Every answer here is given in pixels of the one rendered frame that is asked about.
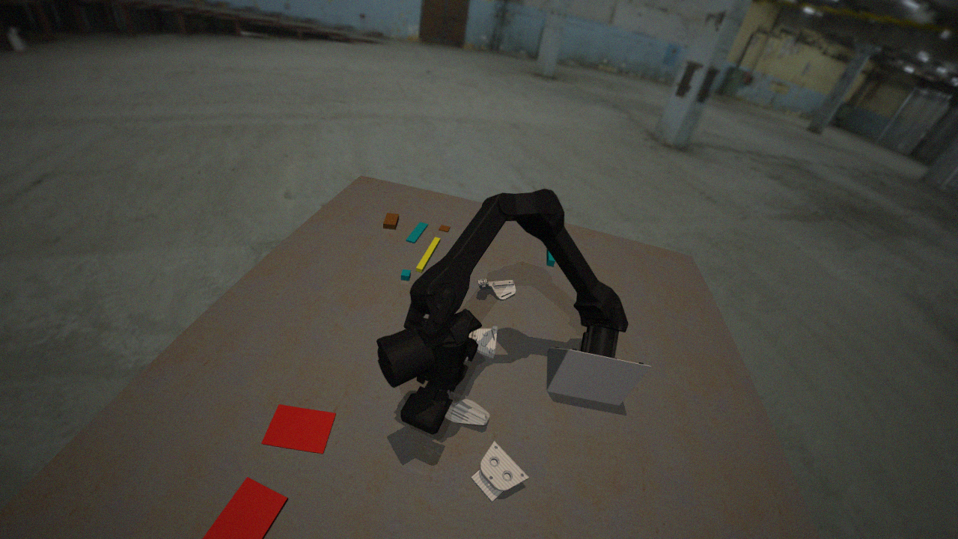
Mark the teal flat bar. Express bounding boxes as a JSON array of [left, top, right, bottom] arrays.
[[406, 222, 428, 243]]

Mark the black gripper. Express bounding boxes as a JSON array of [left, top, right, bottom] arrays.
[[400, 337, 478, 435]]

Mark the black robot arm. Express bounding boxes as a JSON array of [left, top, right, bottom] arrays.
[[376, 189, 629, 388]]

